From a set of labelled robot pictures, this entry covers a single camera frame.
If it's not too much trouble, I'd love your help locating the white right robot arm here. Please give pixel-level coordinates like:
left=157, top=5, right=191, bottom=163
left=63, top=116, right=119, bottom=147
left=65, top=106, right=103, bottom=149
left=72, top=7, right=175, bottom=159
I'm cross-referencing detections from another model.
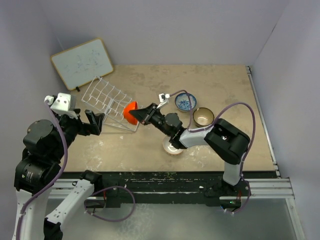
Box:
left=128, top=102, right=256, bottom=196

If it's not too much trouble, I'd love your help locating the small whiteboard yellow frame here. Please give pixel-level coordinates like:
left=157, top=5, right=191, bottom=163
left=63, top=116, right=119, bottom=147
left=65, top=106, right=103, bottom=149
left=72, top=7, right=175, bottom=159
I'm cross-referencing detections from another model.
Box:
left=50, top=38, right=114, bottom=91

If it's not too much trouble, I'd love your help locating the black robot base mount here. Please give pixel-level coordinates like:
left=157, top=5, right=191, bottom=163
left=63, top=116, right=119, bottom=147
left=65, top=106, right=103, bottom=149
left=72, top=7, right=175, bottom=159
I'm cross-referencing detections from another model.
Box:
left=88, top=171, right=251, bottom=208

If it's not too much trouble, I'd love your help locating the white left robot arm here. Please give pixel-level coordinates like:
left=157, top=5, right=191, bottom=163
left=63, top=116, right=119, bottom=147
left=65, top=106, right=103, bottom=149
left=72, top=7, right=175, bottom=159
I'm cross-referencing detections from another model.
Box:
left=12, top=109, right=105, bottom=240

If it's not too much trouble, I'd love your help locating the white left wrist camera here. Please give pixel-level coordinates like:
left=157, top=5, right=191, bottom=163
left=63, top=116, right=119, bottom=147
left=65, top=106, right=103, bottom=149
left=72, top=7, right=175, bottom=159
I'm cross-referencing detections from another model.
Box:
left=44, top=92, right=78, bottom=119

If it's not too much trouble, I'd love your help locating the white ceramic bowl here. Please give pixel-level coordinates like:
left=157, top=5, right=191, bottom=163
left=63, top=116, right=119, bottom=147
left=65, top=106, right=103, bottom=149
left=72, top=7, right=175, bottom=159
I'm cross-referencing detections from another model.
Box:
left=162, top=136, right=184, bottom=156

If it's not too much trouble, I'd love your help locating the blue patterned ceramic bowl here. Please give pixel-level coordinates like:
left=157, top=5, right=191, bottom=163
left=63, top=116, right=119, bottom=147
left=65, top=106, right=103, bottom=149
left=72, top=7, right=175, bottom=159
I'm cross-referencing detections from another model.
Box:
left=174, top=92, right=197, bottom=112

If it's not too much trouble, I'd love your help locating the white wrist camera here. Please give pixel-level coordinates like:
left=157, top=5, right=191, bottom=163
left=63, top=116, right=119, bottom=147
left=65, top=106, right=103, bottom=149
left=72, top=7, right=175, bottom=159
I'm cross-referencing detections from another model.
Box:
left=44, top=92, right=78, bottom=119
left=158, top=93, right=171, bottom=106

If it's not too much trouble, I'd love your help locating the beige brown ceramic bowl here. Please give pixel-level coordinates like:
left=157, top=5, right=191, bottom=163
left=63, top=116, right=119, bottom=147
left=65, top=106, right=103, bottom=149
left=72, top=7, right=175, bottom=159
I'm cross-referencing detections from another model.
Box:
left=192, top=107, right=215, bottom=128

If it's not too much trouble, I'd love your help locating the aluminium frame rail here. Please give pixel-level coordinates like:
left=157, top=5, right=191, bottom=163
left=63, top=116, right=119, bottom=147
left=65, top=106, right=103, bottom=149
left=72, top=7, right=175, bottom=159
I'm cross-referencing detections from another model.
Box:
left=55, top=64, right=305, bottom=240

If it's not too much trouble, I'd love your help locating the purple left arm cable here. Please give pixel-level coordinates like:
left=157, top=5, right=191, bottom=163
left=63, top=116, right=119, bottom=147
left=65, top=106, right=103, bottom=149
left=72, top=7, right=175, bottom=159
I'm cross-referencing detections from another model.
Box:
left=14, top=101, right=70, bottom=240

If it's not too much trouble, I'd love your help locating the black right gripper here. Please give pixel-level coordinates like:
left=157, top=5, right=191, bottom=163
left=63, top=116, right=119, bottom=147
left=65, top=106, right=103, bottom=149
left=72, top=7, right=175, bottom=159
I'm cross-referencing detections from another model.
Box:
left=130, top=102, right=173, bottom=137

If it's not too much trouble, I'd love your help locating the white wire dish rack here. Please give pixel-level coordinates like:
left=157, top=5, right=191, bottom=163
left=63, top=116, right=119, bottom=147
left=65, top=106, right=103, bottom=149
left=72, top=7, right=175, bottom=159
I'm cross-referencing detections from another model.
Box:
left=81, top=76, right=138, bottom=132

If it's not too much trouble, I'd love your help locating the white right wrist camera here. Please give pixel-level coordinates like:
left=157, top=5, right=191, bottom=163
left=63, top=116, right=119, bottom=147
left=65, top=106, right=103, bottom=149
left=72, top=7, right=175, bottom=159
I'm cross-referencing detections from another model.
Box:
left=158, top=93, right=171, bottom=106

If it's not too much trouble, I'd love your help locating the orange plastic bowl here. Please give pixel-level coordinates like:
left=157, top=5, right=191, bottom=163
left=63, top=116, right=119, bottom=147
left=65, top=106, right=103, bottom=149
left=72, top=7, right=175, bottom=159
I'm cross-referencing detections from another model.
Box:
left=123, top=101, right=138, bottom=125

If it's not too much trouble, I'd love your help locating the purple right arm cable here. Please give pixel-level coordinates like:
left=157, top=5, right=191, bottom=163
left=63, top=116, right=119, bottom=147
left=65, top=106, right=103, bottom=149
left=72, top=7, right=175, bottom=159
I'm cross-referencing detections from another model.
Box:
left=169, top=89, right=256, bottom=216

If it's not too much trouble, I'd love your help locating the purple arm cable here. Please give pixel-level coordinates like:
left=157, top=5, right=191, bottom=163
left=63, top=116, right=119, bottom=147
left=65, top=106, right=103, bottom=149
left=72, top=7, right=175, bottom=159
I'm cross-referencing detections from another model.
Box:
left=14, top=101, right=70, bottom=240
left=169, top=89, right=256, bottom=216

